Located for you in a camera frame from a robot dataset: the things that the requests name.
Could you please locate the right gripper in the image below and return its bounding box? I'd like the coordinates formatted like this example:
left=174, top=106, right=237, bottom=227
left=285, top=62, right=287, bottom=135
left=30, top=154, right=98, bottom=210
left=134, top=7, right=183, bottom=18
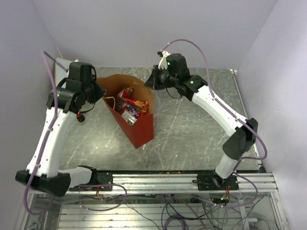
left=144, top=65, right=178, bottom=91

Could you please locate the silver blue snack packet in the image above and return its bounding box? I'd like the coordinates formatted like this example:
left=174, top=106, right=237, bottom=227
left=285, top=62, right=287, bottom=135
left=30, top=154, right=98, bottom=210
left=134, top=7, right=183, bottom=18
left=121, top=111, right=137, bottom=126

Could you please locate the red paper bag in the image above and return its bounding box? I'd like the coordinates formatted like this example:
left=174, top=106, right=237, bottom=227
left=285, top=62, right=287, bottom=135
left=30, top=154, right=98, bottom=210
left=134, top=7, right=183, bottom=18
left=96, top=74, right=154, bottom=148

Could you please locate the large red snack bag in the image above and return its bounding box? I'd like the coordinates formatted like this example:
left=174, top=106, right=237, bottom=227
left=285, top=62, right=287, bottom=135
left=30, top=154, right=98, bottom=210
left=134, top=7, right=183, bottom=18
left=117, top=87, right=149, bottom=113

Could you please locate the purple candy packet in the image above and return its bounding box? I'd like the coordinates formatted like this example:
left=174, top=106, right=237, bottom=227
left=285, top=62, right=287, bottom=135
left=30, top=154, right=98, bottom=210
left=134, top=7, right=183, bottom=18
left=115, top=100, right=143, bottom=119

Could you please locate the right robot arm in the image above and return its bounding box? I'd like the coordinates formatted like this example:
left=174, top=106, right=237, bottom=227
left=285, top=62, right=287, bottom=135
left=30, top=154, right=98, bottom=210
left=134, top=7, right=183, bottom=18
left=145, top=51, right=258, bottom=190

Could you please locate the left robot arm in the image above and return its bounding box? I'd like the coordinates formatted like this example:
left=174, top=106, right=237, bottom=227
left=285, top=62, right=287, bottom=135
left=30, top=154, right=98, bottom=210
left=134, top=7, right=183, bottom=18
left=15, top=61, right=106, bottom=197

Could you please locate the small whiteboard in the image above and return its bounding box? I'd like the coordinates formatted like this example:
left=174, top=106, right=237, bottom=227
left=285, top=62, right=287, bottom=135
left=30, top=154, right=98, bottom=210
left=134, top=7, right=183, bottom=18
left=55, top=57, right=79, bottom=86

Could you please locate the aluminium frame rail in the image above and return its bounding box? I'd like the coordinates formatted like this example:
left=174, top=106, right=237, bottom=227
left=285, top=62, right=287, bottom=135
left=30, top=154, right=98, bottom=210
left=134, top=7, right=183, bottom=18
left=28, top=170, right=279, bottom=195

